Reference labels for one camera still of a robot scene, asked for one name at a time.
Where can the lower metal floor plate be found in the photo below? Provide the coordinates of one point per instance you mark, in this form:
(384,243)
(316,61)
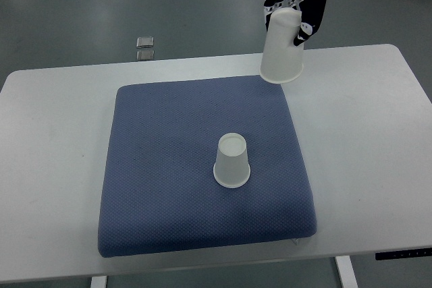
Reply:
(145,55)

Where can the white left table leg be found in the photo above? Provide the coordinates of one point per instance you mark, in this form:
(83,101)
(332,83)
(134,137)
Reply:
(98,282)

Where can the black table control panel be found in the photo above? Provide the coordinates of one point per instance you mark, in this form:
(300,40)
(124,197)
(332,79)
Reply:
(403,254)

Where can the white paper cup on cushion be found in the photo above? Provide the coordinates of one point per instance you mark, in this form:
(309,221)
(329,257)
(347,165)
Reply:
(231,168)

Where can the white right table leg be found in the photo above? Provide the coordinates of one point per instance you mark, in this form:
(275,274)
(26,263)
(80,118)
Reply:
(346,272)

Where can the white paper cup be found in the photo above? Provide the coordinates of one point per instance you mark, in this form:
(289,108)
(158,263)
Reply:
(231,168)
(282,60)

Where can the blue fabric cushion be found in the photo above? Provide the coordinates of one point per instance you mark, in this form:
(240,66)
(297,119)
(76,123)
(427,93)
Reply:
(159,193)

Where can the upper metal floor plate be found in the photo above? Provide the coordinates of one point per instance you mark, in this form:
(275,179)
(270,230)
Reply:
(145,42)

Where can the metal floor plate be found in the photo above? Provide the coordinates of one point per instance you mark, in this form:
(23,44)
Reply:
(145,42)
(145,55)

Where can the white table leg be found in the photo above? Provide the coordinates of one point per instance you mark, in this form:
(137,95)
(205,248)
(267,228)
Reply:
(98,282)
(346,272)

